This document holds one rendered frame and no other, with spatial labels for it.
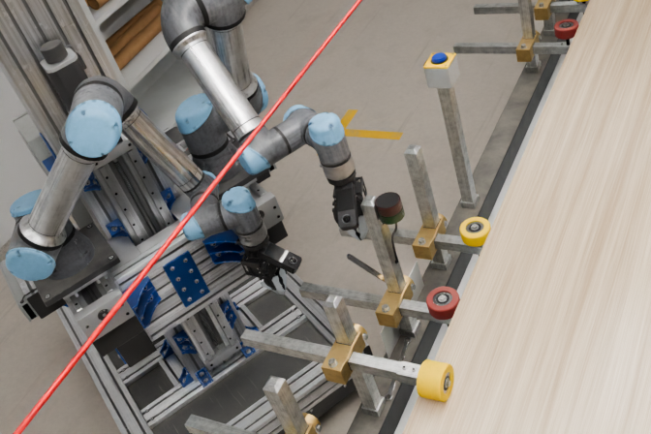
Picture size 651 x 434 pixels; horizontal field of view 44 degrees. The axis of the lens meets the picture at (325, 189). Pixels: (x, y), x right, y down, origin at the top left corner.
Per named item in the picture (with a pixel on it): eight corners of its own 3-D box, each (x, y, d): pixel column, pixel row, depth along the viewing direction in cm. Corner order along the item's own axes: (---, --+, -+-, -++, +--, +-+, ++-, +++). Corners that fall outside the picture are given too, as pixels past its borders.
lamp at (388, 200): (391, 271, 194) (370, 206, 181) (399, 256, 198) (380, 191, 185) (413, 275, 192) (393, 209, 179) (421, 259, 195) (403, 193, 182)
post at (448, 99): (461, 207, 244) (433, 85, 217) (466, 197, 247) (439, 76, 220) (475, 208, 242) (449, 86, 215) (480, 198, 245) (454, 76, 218)
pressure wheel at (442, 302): (429, 337, 197) (420, 306, 190) (441, 313, 202) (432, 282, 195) (460, 343, 193) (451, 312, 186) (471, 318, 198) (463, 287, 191)
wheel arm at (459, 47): (454, 55, 295) (452, 46, 293) (457, 50, 297) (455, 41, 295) (573, 56, 274) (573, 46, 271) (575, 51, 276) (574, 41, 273)
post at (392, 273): (402, 335, 213) (358, 202, 184) (407, 325, 215) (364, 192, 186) (415, 338, 211) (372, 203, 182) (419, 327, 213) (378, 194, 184)
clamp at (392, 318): (379, 325, 201) (374, 312, 198) (398, 286, 209) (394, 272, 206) (399, 328, 198) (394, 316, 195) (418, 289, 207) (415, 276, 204)
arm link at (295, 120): (265, 118, 191) (288, 135, 182) (303, 96, 194) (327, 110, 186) (275, 144, 195) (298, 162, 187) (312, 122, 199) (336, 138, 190)
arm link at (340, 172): (350, 165, 183) (316, 170, 185) (355, 180, 186) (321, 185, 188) (352, 145, 189) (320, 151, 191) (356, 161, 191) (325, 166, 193)
